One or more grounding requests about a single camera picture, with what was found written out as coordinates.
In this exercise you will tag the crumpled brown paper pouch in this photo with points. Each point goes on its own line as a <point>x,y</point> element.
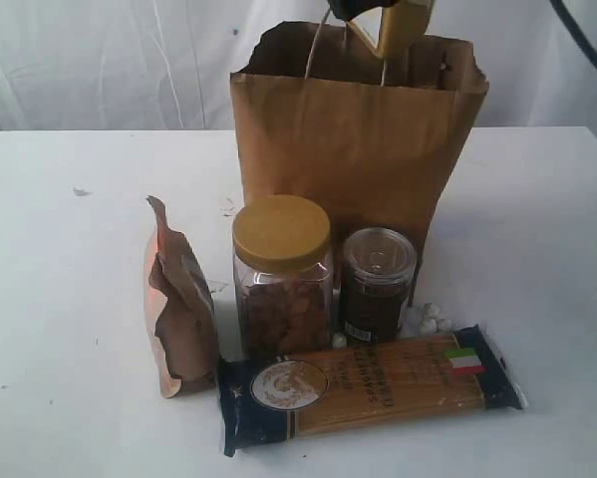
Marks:
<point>179,311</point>

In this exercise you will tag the white backdrop curtain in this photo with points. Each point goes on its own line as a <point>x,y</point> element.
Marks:
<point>166,64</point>

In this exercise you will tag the clear jar with gold lid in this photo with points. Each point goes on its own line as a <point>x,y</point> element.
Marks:
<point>283,275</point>

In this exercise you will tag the dark tea jar clear lid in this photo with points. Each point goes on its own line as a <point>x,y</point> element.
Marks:
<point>378,269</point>

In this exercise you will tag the brown paper shopping bag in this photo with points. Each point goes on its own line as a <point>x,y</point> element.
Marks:
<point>374,143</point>

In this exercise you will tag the yellow grain bottle white cap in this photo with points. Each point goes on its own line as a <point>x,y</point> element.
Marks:
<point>390,28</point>

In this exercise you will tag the spaghetti packet with Italian flag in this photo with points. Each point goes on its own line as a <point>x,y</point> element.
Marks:
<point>274,400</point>

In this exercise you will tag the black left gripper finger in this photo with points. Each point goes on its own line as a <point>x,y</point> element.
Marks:
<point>347,10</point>

